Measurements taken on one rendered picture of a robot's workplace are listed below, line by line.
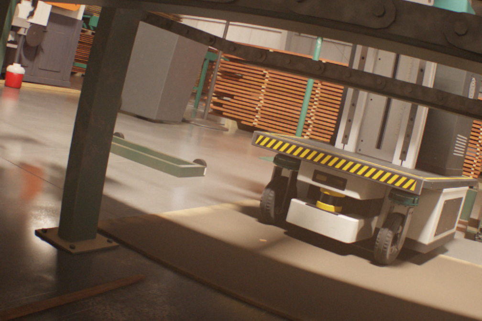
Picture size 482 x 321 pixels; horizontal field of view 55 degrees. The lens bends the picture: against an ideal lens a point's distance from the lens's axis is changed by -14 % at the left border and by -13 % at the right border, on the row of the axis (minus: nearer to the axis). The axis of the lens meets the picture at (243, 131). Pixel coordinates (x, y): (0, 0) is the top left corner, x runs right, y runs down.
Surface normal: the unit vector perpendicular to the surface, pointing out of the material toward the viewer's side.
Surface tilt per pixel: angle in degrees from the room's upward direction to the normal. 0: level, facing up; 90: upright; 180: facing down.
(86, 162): 90
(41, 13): 90
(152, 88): 94
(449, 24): 90
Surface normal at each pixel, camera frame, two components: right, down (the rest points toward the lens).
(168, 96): 0.84, 0.33
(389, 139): -0.61, -0.09
